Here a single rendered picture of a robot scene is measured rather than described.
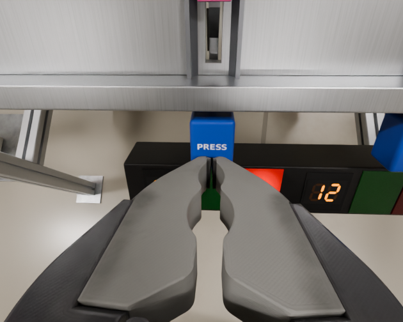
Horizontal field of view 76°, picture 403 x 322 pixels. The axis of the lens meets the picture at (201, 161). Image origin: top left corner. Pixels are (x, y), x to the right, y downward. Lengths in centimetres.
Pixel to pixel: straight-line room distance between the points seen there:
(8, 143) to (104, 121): 33
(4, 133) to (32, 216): 31
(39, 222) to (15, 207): 10
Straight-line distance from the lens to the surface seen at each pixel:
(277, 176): 18
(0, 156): 59
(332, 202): 21
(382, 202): 22
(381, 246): 99
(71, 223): 95
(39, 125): 68
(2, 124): 115
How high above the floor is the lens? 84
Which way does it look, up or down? 77 degrees down
